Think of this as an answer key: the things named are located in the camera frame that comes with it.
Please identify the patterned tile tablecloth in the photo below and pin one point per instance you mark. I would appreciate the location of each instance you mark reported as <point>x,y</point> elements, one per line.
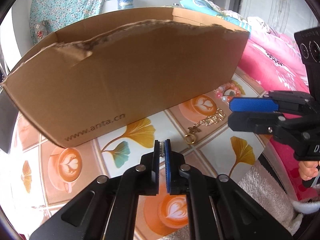
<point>101,189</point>

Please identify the floral teal wall cloth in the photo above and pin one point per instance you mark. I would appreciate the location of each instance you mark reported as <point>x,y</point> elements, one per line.
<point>57,14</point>

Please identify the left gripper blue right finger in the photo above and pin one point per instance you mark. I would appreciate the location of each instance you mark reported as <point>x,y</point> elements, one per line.
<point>168,165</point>

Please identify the dark grey cabinet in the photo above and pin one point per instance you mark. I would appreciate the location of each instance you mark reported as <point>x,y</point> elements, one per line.
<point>8,116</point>

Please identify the brown cardboard box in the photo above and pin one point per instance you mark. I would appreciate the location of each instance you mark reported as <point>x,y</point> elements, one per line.
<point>107,71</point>

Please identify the blue patterned pillow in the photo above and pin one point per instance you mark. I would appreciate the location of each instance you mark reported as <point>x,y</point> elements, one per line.
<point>209,8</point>

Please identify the white fluffy towel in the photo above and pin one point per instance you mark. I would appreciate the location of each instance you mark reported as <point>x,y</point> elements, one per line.
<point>264,189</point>

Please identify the right hand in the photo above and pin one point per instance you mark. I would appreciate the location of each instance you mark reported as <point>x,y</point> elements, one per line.
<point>308,169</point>

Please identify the pink floral blanket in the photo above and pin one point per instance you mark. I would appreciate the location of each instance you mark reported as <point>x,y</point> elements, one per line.
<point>275,63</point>

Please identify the blue water jug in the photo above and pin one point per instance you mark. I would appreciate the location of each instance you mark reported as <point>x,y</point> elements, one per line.
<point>125,4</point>

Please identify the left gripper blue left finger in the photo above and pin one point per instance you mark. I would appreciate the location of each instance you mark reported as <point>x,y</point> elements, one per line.
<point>155,168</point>

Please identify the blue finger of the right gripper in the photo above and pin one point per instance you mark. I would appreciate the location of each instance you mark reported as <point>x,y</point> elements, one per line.
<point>254,122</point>
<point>253,105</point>

